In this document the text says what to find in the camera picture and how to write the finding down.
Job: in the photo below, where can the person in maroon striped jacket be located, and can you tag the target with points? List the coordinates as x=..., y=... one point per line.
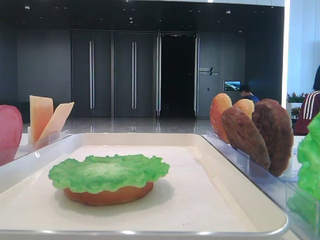
x=310, y=108

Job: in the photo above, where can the white rectangular tray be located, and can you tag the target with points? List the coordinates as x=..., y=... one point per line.
x=203, y=197

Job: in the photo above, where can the left clear acrylic rack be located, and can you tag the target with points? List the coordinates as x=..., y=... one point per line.
x=11, y=155

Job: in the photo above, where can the right clear acrylic rack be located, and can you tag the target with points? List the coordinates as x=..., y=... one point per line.
x=279, y=189

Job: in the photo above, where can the large orange bread slice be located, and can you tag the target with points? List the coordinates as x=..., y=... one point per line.
x=220, y=103

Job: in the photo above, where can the person in blue shirt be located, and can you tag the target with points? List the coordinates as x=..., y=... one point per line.
x=246, y=93

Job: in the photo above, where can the wall mounted screen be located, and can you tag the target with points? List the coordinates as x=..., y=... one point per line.
x=232, y=86

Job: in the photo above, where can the clear acrylic rack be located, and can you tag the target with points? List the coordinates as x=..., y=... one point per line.
x=279, y=189
x=11, y=155

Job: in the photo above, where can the green lettuce in rack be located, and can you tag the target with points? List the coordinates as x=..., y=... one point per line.
x=308, y=155

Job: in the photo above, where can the rear brown meat patty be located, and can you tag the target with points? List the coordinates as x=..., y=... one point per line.
x=275, y=126

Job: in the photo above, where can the tall orange cheese slice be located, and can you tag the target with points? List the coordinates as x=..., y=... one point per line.
x=41, y=111

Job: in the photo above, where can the leaning yellow cheese slice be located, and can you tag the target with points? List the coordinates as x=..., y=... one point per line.
x=58, y=119

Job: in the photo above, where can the brown meat patty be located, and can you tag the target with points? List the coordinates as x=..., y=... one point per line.
x=243, y=135
x=275, y=126

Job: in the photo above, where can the red tomato slice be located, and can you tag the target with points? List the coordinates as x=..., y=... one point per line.
x=11, y=127

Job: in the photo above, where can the bottom bread bun slice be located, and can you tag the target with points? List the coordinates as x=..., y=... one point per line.
x=107, y=198

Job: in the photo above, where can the front brown meat patty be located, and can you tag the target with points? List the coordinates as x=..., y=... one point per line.
x=243, y=135

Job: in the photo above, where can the small orange bread slice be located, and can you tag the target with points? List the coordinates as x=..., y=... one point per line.
x=246, y=105

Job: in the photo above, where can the flower planter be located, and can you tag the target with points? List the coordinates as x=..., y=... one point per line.
x=294, y=103

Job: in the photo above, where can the green lettuce leaf on bun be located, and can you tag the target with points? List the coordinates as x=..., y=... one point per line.
x=96, y=174

